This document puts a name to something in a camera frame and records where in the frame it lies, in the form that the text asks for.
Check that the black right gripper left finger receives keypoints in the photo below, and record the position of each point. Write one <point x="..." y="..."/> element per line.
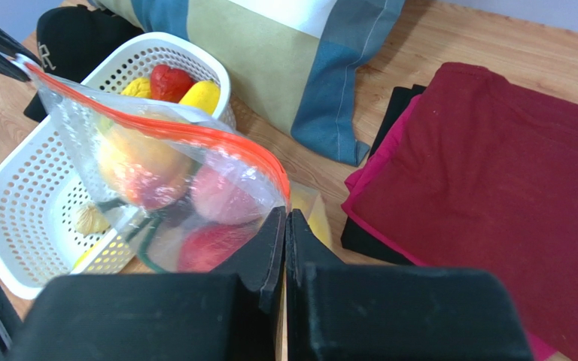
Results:
<point x="230" y="313"/>

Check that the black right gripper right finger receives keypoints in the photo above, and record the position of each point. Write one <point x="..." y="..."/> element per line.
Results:
<point x="339" y="311"/>

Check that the red apple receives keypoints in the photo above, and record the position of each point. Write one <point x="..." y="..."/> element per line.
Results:
<point x="206" y="248"/>

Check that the green scallion bunch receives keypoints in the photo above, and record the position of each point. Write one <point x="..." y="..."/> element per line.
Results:
<point x="154" y="238"/>

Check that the clear zip top bag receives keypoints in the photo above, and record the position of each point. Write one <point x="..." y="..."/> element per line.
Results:
<point x="191" y="131"/>

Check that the pink peach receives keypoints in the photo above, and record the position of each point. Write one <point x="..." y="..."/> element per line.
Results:
<point x="218" y="199"/>

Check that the orange yellow peach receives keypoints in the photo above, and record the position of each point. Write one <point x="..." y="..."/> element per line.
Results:
<point x="144" y="171"/>

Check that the black folded cloth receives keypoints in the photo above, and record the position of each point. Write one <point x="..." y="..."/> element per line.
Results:
<point x="354" y="237"/>

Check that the black embroidered cap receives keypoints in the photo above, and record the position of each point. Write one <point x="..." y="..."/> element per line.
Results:
<point x="74" y="40"/>

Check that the yellow banana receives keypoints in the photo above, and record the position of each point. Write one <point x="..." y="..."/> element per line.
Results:
<point x="91" y="261"/>

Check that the beige garlic bulb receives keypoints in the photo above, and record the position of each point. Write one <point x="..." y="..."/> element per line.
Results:
<point x="87" y="219"/>

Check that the small orange fruit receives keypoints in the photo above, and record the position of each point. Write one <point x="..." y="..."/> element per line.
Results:
<point x="139" y="88"/>

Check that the white perforated plastic basket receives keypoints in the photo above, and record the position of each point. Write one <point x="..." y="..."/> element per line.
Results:
<point x="40" y="188"/>

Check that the red folded cloth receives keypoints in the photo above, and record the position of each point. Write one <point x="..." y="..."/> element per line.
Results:
<point x="485" y="176"/>

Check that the yellow mango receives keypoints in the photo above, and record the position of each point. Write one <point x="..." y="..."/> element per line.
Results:
<point x="203" y="95"/>

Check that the blue beige checked pillow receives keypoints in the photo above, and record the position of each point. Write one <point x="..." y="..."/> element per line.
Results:
<point x="292" y="62"/>

